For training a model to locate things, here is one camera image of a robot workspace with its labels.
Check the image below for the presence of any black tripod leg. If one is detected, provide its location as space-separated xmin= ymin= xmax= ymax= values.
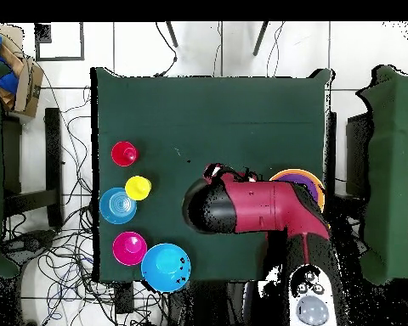
xmin=252 ymin=21 xmax=269 ymax=57
xmin=165 ymin=21 xmax=179 ymax=48

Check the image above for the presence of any yellow cup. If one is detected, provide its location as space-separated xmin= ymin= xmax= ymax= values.
xmin=124 ymin=175 xmax=153 ymax=202

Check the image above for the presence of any deep blue bowl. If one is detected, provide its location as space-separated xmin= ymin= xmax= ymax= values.
xmin=140 ymin=242 xmax=192 ymax=294

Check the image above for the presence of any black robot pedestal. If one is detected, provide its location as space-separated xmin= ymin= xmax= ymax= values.
xmin=166 ymin=280 xmax=259 ymax=326

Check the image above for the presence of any black power box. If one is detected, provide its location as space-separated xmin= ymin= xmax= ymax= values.
xmin=114 ymin=281 xmax=135 ymax=315

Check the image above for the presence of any black bench stand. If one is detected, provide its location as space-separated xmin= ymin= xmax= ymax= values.
xmin=1 ymin=107 xmax=64 ymax=228

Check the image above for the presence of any black pedestal foot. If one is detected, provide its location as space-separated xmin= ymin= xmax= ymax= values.
xmin=3 ymin=228 xmax=57 ymax=262

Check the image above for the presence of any dark green tablecloth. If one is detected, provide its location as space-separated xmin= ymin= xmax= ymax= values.
xmin=89 ymin=66 xmax=335 ymax=283

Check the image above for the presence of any black square floor frame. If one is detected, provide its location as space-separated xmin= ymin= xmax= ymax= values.
xmin=33 ymin=22 xmax=86 ymax=62

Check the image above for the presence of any red cup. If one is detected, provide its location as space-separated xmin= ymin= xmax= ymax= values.
xmin=110 ymin=140 xmax=139 ymax=168

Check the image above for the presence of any large yellow bowl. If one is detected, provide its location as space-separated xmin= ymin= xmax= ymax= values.
xmin=269 ymin=168 xmax=326 ymax=214

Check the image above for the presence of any cardboard box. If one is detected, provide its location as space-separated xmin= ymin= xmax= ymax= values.
xmin=0 ymin=23 xmax=44 ymax=118

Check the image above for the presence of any shallow blue bowl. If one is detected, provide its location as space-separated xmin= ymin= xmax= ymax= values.
xmin=99 ymin=187 xmax=138 ymax=226

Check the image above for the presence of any small pink bowl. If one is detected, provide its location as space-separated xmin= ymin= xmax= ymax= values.
xmin=111 ymin=231 xmax=148 ymax=267

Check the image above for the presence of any black floor cable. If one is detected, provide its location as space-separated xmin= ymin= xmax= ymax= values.
xmin=155 ymin=21 xmax=179 ymax=77

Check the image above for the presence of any tangle of black cables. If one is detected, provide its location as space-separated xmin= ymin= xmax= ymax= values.
xmin=1 ymin=77 xmax=167 ymax=326

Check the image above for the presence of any purple bowl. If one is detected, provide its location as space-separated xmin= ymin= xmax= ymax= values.
xmin=274 ymin=173 xmax=320 ymax=202

